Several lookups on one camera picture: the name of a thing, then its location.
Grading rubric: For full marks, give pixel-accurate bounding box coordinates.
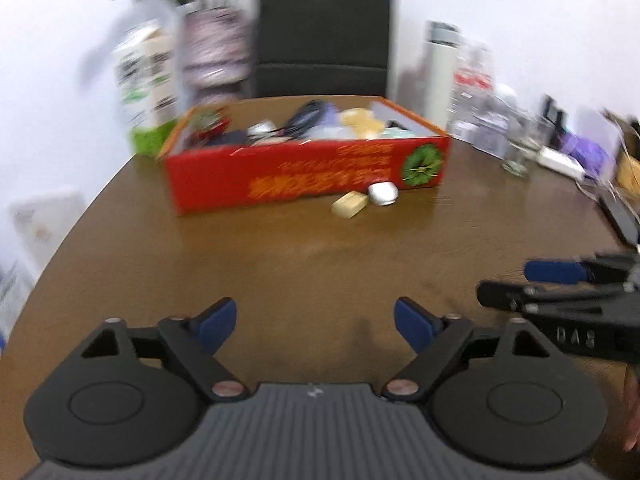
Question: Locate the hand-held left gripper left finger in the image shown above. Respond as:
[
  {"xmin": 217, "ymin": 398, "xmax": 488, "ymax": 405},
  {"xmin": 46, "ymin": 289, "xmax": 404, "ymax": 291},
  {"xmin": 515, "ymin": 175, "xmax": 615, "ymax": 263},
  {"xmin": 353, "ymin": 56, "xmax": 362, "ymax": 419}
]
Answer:
[{"xmin": 80, "ymin": 297, "xmax": 251, "ymax": 403}]

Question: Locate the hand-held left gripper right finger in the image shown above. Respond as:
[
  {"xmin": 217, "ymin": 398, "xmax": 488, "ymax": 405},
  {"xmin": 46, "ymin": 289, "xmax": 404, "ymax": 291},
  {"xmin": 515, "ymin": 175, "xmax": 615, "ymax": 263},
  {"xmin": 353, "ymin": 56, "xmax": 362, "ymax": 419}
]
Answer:
[{"xmin": 381, "ymin": 297, "xmax": 563, "ymax": 403}]

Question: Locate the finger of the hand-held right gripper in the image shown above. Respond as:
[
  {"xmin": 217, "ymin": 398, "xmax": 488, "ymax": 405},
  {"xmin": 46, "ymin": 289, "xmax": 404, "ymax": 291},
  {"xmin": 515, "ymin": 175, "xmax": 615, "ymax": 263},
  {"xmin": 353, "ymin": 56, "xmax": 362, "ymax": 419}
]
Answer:
[
  {"xmin": 476, "ymin": 281, "xmax": 632, "ymax": 312},
  {"xmin": 524, "ymin": 252, "xmax": 640, "ymax": 286}
]

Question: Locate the small silver white case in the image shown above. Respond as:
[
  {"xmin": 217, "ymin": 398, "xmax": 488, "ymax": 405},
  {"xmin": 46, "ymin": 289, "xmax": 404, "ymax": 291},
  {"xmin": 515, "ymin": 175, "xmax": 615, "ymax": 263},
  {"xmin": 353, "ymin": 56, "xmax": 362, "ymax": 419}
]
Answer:
[{"xmin": 367, "ymin": 181, "xmax": 400, "ymax": 207}]

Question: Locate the beige soap bar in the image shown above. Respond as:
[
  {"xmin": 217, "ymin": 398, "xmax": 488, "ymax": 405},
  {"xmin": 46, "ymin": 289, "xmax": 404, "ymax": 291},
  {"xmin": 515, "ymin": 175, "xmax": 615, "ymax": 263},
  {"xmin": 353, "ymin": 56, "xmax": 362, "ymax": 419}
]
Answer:
[{"xmin": 331, "ymin": 191, "xmax": 370, "ymax": 219}]

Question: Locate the red cardboard box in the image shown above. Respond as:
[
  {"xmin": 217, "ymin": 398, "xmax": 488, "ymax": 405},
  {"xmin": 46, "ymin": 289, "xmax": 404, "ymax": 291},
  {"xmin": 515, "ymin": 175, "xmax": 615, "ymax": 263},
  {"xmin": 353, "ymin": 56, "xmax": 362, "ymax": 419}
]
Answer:
[{"xmin": 159, "ymin": 96, "xmax": 451, "ymax": 216}]

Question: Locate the green white packet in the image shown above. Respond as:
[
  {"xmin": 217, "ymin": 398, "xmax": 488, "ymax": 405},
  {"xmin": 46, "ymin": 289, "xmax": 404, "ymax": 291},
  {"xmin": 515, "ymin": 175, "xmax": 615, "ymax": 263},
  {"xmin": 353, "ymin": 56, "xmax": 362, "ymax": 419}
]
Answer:
[{"xmin": 192, "ymin": 105, "xmax": 231, "ymax": 136}]

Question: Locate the wooden desktop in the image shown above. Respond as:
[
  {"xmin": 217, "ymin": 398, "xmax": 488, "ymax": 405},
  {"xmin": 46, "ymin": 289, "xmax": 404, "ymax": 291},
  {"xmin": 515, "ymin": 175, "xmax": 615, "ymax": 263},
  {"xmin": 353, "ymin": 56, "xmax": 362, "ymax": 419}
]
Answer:
[{"xmin": 0, "ymin": 95, "xmax": 640, "ymax": 461}]

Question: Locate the person's right hand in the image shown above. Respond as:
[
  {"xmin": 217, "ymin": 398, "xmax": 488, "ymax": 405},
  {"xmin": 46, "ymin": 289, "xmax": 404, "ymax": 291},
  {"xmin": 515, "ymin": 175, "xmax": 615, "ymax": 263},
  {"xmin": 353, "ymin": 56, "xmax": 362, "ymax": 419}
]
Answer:
[{"xmin": 622, "ymin": 360, "xmax": 640, "ymax": 453}]

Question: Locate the black devices pile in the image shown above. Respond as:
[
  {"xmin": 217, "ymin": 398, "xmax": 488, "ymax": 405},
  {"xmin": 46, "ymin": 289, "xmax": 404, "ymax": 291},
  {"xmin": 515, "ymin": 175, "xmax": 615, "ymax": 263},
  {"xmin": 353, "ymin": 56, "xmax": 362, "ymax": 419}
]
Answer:
[{"xmin": 597, "ymin": 192, "xmax": 640, "ymax": 246}]

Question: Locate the white power adapter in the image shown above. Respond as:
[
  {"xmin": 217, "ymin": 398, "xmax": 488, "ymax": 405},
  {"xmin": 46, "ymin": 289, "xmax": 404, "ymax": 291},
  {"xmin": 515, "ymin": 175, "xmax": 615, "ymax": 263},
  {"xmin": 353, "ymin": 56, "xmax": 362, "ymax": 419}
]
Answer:
[{"xmin": 537, "ymin": 146, "xmax": 586, "ymax": 178}]

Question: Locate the purple bag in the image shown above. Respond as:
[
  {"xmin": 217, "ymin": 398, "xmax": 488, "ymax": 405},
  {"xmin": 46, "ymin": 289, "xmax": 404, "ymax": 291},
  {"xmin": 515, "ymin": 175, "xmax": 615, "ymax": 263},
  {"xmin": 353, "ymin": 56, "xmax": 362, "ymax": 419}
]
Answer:
[{"xmin": 562, "ymin": 130, "xmax": 613, "ymax": 176}]

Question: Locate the yellow brown basket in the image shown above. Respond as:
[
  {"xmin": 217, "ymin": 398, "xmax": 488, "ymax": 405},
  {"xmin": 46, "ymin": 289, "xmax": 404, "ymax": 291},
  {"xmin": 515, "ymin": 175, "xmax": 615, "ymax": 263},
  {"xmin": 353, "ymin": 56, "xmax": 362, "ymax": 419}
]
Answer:
[{"xmin": 615, "ymin": 152, "xmax": 640, "ymax": 191}]

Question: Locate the clear drinking glass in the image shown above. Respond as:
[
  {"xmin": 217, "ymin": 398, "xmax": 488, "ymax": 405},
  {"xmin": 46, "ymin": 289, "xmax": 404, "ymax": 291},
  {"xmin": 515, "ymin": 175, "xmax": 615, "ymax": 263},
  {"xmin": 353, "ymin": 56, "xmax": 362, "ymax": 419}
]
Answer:
[{"xmin": 502, "ymin": 112, "xmax": 543, "ymax": 178}]

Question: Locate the white round lamp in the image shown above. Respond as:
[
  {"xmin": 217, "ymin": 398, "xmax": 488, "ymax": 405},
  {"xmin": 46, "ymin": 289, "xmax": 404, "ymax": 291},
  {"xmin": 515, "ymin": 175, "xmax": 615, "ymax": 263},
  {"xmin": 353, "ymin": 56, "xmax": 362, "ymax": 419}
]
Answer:
[{"xmin": 492, "ymin": 85, "xmax": 519, "ymax": 112}]

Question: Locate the clear plastic bottle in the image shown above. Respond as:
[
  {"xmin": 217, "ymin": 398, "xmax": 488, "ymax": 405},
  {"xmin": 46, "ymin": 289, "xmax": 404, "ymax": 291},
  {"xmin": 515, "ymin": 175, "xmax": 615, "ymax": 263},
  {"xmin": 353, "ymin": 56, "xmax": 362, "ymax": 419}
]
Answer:
[{"xmin": 450, "ymin": 45, "xmax": 496, "ymax": 133}]

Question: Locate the yellow sponge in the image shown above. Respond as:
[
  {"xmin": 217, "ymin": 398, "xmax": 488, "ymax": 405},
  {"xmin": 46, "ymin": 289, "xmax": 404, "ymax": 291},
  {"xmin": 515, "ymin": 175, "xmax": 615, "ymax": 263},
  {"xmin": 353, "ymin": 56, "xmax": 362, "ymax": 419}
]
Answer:
[{"xmin": 340, "ymin": 108, "xmax": 383, "ymax": 138}]

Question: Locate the black oval pouch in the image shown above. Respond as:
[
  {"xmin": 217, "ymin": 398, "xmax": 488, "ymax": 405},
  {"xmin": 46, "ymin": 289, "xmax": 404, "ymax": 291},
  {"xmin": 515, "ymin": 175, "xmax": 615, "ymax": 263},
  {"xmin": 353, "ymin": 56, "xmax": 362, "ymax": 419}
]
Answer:
[{"xmin": 286, "ymin": 100, "xmax": 326, "ymax": 137}]

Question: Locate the white thermos bottle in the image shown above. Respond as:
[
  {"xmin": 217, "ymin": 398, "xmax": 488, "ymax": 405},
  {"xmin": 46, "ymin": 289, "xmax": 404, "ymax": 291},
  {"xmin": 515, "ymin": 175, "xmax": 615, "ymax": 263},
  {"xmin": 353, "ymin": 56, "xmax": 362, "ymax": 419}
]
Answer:
[{"xmin": 422, "ymin": 21, "xmax": 458, "ymax": 128}]

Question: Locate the white green milk carton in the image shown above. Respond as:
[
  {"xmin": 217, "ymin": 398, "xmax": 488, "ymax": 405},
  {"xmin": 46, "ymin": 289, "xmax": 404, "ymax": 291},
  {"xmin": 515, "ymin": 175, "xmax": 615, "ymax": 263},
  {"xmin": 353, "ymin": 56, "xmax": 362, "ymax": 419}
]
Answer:
[{"xmin": 112, "ymin": 20, "xmax": 181, "ymax": 156}]

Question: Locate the pale purple vase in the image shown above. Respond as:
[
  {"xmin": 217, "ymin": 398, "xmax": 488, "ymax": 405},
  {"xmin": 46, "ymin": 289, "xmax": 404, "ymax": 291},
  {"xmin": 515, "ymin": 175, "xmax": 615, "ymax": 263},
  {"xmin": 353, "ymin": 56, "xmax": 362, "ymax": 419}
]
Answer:
[{"xmin": 175, "ymin": 7, "xmax": 253, "ymax": 106}]

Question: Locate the black chair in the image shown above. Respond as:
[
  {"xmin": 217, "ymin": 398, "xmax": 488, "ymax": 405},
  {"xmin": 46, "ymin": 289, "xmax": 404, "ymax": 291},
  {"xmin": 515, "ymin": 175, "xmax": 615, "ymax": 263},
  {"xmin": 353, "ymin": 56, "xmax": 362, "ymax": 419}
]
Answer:
[{"xmin": 252, "ymin": 0, "xmax": 393, "ymax": 98}]

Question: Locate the white wall panel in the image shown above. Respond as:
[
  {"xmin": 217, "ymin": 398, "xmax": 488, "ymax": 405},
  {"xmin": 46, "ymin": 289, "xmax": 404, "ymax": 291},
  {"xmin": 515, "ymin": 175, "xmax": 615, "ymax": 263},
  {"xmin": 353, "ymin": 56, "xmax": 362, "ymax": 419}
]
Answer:
[{"xmin": 10, "ymin": 190, "xmax": 83, "ymax": 261}]

